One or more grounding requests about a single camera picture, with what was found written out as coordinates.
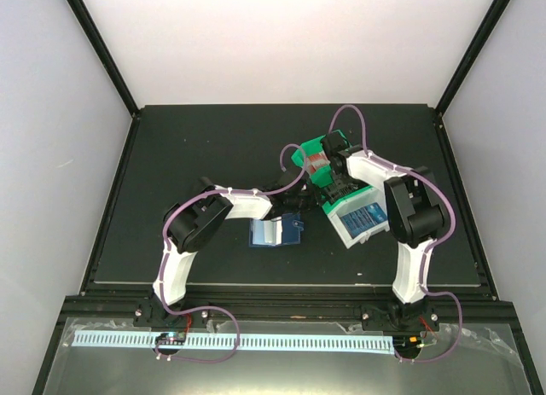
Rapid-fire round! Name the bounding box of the red white card stack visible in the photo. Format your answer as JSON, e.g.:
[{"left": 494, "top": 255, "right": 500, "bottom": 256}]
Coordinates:
[{"left": 306, "top": 151, "right": 329, "bottom": 175}]

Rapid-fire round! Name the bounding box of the green bin with black cards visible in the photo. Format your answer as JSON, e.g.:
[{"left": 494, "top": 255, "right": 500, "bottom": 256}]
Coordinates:
[{"left": 313, "top": 168, "right": 372, "bottom": 214}]

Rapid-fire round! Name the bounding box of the blue card holder wallet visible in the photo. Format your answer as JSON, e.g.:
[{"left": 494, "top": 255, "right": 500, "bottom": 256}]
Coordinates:
[{"left": 249, "top": 213, "right": 304, "bottom": 248}]

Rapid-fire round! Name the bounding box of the white bin with blue cards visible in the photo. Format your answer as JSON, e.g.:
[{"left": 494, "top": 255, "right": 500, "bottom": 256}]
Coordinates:
[{"left": 325, "top": 186, "right": 390, "bottom": 249}]

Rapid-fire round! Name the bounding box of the green bin with red cards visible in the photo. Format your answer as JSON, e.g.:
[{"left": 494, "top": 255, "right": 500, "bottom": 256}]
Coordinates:
[{"left": 291, "top": 130, "right": 358, "bottom": 195}]

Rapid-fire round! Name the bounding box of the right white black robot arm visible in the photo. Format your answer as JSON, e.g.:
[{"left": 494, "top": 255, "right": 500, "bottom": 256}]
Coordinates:
[{"left": 321, "top": 131, "right": 456, "bottom": 329}]

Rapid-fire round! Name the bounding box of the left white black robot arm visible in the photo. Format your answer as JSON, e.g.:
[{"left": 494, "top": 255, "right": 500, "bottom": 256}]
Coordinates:
[{"left": 153, "top": 177, "right": 318, "bottom": 326}]

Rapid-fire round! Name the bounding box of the black vip card stack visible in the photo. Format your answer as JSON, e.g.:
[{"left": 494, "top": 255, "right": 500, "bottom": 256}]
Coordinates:
[{"left": 322, "top": 180, "right": 362, "bottom": 206}]

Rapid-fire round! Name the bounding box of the blue vip card stack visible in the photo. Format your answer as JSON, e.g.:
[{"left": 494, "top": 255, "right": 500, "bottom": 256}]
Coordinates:
[{"left": 340, "top": 202, "right": 387, "bottom": 238}]

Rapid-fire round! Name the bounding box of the right small circuit board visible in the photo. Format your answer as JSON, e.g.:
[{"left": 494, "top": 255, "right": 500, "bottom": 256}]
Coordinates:
[{"left": 392, "top": 332, "right": 436, "bottom": 350}]

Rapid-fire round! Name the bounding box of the small circuit board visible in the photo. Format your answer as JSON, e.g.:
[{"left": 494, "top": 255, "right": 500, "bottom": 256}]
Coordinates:
[
  {"left": 155, "top": 332, "right": 187, "bottom": 346},
  {"left": 392, "top": 332, "right": 436, "bottom": 350}
]

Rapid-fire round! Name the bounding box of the left small circuit board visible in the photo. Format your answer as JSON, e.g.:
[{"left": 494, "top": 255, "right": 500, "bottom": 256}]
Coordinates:
[{"left": 155, "top": 332, "right": 187, "bottom": 346}]

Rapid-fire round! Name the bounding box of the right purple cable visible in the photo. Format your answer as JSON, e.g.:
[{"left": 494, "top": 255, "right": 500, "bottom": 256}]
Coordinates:
[{"left": 329, "top": 103, "right": 464, "bottom": 364}]

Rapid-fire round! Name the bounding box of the purple cable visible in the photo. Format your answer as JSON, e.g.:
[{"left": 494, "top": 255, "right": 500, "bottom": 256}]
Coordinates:
[
  {"left": 151, "top": 142, "right": 308, "bottom": 363},
  {"left": 329, "top": 103, "right": 464, "bottom": 364}
]

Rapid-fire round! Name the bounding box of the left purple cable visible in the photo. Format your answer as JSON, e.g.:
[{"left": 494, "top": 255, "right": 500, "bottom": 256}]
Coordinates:
[{"left": 151, "top": 142, "right": 308, "bottom": 363}]

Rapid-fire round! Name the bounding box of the right black frame post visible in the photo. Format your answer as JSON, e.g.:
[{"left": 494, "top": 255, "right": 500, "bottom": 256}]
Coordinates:
[{"left": 435, "top": 0, "right": 511, "bottom": 117}]

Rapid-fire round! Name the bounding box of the black frame post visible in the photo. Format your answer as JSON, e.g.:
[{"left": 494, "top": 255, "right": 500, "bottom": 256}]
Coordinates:
[
  {"left": 66, "top": 0, "right": 140, "bottom": 117},
  {"left": 435, "top": 0, "right": 511, "bottom": 117}
]

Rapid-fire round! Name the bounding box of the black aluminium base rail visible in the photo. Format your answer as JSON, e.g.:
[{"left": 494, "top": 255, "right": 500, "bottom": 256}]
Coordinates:
[{"left": 58, "top": 291, "right": 518, "bottom": 334}]

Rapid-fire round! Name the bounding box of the white slotted cable duct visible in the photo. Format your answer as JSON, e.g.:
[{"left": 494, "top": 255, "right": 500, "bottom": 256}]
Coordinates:
[{"left": 72, "top": 330, "right": 394, "bottom": 355}]

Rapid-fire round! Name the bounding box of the left black frame post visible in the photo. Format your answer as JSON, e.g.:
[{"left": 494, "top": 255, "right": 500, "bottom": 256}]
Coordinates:
[{"left": 66, "top": 0, "right": 140, "bottom": 117}]

